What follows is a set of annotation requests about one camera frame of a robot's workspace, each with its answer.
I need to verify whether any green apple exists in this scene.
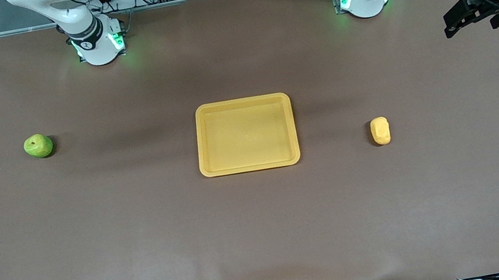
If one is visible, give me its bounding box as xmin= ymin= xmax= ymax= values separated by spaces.
xmin=22 ymin=131 xmax=56 ymax=161

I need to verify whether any yellow plastic tray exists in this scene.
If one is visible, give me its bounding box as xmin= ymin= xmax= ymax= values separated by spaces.
xmin=189 ymin=89 xmax=303 ymax=181

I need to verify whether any yellow potato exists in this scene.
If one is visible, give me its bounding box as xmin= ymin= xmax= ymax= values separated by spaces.
xmin=369 ymin=115 xmax=393 ymax=147

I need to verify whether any brown table cover mat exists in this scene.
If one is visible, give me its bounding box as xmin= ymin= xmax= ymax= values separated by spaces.
xmin=0 ymin=0 xmax=499 ymax=280

